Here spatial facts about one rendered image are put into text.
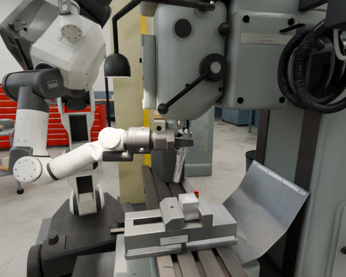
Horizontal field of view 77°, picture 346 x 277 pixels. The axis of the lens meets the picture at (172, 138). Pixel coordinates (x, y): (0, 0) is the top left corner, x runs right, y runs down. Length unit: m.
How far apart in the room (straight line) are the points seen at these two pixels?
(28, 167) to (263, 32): 0.76
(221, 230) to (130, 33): 2.09
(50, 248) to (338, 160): 1.29
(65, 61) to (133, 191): 2.04
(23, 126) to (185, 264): 0.63
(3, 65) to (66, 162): 10.06
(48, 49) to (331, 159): 0.97
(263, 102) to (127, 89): 1.88
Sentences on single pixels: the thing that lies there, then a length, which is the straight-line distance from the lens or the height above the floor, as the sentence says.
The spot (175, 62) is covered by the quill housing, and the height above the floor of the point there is 1.47.
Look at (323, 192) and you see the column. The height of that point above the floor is 1.10.
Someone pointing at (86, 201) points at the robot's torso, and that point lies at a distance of 1.45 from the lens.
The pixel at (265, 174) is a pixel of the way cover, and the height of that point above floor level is 1.06.
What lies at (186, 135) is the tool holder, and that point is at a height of 1.25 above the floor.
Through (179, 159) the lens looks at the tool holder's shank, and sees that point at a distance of 0.73.
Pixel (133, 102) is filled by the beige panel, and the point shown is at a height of 1.24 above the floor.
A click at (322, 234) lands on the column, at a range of 0.89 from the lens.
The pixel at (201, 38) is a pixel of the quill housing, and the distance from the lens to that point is 0.63.
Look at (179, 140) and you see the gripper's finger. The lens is 0.69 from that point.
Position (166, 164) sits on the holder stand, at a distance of 1.10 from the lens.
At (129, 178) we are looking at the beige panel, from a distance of 2.63.
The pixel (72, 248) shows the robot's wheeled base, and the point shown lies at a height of 0.59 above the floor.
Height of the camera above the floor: 1.41
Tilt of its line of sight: 14 degrees down
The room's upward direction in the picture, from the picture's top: straight up
